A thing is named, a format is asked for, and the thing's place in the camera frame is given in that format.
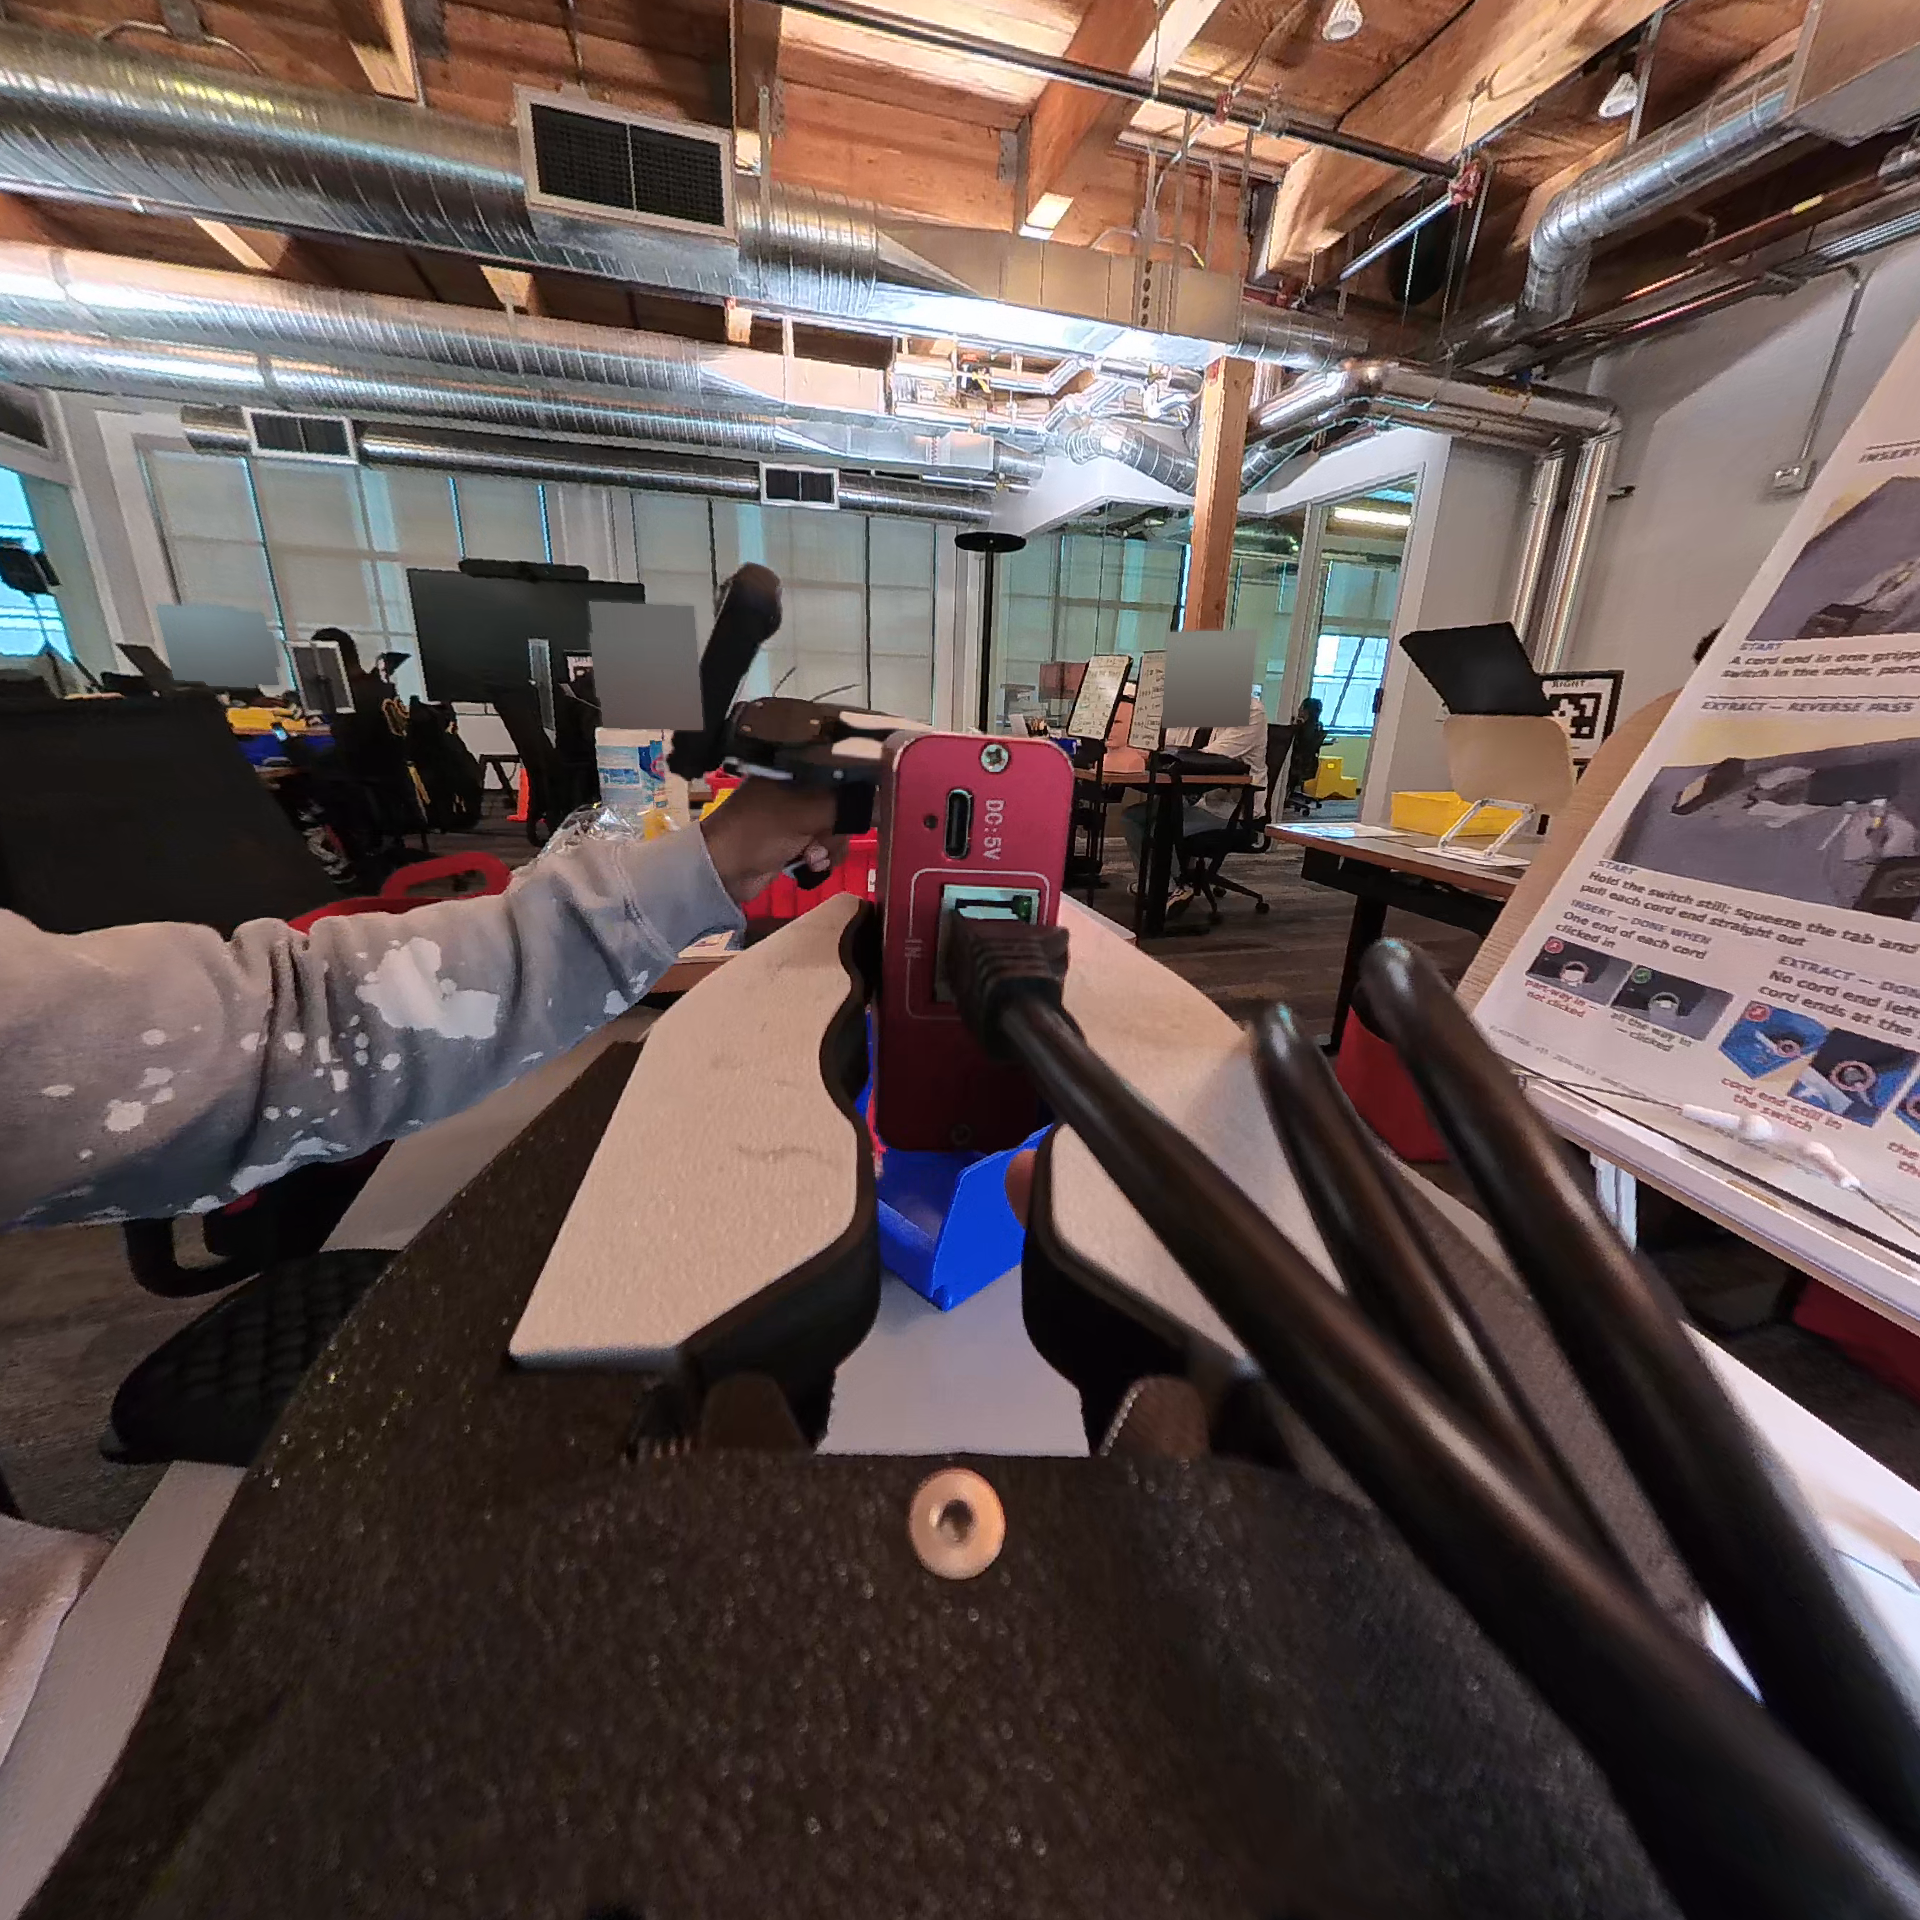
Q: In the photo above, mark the red ethernet switch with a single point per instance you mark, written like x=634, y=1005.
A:
x=975, y=795

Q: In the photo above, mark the red trash bin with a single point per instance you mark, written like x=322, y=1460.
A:
x=1387, y=1087

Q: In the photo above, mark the black office chair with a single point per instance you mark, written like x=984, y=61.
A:
x=255, y=1350

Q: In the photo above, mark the black floor lamp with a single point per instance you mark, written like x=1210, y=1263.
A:
x=991, y=542

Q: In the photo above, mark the person's left forearm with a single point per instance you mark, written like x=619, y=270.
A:
x=299, y=1050

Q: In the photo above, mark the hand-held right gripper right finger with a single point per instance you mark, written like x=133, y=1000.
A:
x=1170, y=1036

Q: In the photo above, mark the framed black white marker sign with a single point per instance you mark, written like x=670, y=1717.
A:
x=1588, y=708

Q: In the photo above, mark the instruction sheet on clipboard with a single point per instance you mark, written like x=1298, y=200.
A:
x=1771, y=840

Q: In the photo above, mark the blue plastic bin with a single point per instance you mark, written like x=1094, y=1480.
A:
x=960, y=1214

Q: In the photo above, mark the yellow plastic bin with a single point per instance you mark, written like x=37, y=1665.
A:
x=1441, y=813

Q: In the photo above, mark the person's left hand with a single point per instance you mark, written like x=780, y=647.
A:
x=765, y=840

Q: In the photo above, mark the red plastic bin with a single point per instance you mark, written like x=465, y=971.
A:
x=1859, y=1319
x=810, y=885

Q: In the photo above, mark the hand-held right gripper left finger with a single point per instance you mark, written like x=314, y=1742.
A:
x=705, y=1169

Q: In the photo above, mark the black light flag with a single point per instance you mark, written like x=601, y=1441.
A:
x=1478, y=668

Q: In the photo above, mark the black monitor screen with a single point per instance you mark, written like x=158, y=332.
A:
x=511, y=630

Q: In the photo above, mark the clear plastic bag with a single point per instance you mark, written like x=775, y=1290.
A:
x=601, y=829

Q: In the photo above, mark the red office chair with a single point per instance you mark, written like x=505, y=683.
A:
x=435, y=878

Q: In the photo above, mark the brown office desk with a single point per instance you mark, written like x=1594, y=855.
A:
x=1395, y=862

